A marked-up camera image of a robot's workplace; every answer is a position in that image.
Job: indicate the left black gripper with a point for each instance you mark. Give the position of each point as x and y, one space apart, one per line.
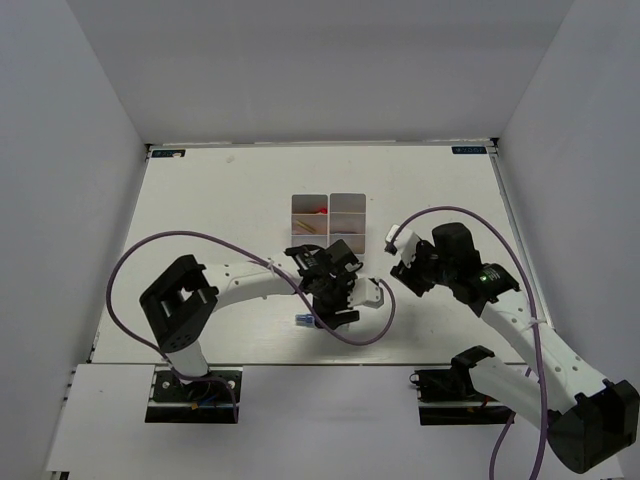
328 313

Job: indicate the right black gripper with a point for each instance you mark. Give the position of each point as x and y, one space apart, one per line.
409 276

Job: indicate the blue clear spray bottle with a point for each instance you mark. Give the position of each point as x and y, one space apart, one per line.
305 320

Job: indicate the yellow thin marker pen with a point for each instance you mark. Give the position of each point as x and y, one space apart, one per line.
306 227

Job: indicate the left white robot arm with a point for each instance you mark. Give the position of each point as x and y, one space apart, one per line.
181 300

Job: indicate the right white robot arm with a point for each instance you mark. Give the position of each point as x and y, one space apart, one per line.
584 417

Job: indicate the left white compartment organizer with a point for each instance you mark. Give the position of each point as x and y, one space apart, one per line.
302 207

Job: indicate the white compartment organizer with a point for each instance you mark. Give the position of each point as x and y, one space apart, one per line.
347 211
302 207

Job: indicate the right white compartment organizer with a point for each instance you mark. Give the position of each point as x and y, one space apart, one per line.
347 211

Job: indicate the right blue table label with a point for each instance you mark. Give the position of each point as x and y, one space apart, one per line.
468 150

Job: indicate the blue table label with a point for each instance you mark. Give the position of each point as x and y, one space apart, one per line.
468 150
168 153

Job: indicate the left blue table label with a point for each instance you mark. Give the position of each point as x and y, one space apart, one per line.
168 153

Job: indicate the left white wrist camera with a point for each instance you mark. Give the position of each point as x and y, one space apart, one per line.
367 293

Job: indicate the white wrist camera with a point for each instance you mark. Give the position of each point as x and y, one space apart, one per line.
402 242
367 293

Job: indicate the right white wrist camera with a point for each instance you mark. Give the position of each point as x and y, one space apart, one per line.
402 242

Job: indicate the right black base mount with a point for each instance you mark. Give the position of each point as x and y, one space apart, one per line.
446 397

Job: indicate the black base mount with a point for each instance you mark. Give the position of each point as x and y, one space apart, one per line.
446 397
171 401

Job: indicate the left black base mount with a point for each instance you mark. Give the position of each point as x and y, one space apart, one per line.
171 401

